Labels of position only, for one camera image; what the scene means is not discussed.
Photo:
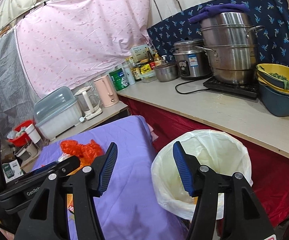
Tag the clear food container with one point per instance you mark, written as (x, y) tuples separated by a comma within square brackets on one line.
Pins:
[(148, 76)]

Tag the green tin can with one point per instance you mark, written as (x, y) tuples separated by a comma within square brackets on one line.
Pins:
[(119, 79)]

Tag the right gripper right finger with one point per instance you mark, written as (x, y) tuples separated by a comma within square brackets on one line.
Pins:
[(244, 216)]

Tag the yellow blue stacked basins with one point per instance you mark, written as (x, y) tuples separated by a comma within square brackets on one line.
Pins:
[(273, 82)]

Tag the purple towel on pot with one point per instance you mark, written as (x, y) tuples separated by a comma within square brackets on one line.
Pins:
[(208, 12)]

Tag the grey lidded dish rack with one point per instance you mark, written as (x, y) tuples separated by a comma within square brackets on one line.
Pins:
[(56, 113)]

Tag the steel rice cooker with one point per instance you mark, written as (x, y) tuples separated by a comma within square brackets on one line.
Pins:
[(191, 60)]

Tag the red velvet counter skirt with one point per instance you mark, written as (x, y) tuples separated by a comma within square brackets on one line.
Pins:
[(270, 171)]

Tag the red plastic basin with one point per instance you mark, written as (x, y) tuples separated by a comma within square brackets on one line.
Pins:
[(23, 138)]

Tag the pink electric kettle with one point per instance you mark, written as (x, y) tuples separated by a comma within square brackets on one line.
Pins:
[(106, 91)]

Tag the dark soy sauce bottle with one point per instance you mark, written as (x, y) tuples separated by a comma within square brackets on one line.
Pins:
[(151, 60)]

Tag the white box on counter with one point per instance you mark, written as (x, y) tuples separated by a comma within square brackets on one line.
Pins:
[(140, 52)]

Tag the orange snack wrapper bag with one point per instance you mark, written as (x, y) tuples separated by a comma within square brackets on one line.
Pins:
[(70, 203)]

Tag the yellow seasoning packet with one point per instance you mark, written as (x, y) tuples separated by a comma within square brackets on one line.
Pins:
[(145, 68)]

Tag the white trash bag bin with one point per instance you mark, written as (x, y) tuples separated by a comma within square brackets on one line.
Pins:
[(217, 150)]

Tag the grey striped hanging sheet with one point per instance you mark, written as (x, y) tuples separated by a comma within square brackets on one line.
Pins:
[(16, 102)]

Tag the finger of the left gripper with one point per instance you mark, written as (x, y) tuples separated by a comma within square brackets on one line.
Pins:
[(62, 168), (44, 170)]

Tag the red crumpled plastic bag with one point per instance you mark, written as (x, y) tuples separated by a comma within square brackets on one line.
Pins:
[(86, 153)]

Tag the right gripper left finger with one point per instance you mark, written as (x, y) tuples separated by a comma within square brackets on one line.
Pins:
[(46, 216)]

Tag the black induction cooktop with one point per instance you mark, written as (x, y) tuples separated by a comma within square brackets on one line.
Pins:
[(249, 90)]

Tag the purple table cloth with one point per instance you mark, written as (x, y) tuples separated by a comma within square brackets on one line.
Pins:
[(128, 209)]

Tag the stacked steel steamer pot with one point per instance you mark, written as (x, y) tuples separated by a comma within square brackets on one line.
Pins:
[(230, 41)]

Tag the white green cardboard box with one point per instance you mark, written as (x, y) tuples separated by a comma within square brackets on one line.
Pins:
[(12, 170)]

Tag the white glass kettle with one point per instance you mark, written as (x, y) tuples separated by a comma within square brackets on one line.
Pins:
[(88, 104)]

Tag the small steel bowl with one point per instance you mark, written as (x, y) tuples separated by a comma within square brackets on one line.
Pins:
[(166, 72)]

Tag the navy patterned cloth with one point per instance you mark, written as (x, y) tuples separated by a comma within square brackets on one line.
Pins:
[(273, 41)]

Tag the pink hanging sheet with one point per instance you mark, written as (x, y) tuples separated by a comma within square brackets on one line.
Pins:
[(69, 42)]

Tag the white cup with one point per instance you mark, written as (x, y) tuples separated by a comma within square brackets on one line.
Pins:
[(33, 134)]

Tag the white slim bottle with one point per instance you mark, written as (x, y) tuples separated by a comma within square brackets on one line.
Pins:
[(129, 74)]

